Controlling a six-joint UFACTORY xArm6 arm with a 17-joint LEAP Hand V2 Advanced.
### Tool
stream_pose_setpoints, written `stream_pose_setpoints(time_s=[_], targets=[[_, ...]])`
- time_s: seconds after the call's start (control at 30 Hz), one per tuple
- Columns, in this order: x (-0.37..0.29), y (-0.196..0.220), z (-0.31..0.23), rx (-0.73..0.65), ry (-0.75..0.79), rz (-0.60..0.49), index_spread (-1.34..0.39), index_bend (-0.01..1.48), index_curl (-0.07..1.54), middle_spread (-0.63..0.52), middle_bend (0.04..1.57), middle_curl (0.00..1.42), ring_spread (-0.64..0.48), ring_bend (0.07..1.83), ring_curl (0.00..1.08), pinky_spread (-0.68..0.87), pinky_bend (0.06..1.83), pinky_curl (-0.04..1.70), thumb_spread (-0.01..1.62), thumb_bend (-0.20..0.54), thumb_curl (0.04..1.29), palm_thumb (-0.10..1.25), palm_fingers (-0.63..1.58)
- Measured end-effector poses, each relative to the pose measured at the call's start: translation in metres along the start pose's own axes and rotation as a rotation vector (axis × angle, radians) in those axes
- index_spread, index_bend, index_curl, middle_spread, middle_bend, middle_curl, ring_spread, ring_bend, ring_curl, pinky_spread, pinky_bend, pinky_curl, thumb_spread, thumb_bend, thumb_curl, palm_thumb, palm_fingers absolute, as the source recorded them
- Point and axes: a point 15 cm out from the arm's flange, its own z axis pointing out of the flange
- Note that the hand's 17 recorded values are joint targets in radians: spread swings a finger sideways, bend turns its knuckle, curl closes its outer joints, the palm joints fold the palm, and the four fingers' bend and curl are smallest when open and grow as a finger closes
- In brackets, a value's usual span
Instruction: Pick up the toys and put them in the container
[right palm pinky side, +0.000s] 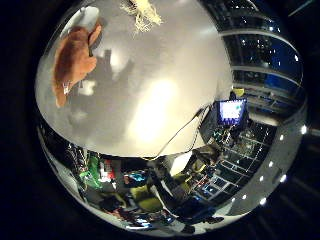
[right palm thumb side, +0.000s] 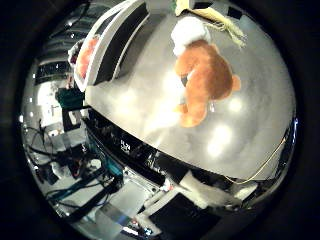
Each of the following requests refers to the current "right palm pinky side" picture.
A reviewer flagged orange and white plush toy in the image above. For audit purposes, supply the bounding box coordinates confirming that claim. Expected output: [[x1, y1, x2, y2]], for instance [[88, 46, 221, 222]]
[[51, 6, 104, 108]]

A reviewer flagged corn cob plush toy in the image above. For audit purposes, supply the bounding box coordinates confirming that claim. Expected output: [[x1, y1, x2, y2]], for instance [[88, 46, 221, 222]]
[[120, 0, 164, 34]]

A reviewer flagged computer monitor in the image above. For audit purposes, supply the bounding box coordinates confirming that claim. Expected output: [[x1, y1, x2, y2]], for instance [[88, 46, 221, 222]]
[[199, 98, 248, 141]]

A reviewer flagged yellow-green chair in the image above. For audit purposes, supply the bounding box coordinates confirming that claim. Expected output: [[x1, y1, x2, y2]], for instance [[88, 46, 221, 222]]
[[129, 184, 164, 213]]

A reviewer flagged bright green object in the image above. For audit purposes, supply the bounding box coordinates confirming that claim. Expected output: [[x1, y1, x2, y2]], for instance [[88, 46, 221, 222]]
[[87, 155, 103, 189]]

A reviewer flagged white cable with adapter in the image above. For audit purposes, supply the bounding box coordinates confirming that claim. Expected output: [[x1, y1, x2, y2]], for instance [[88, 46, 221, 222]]
[[141, 106, 208, 161]]

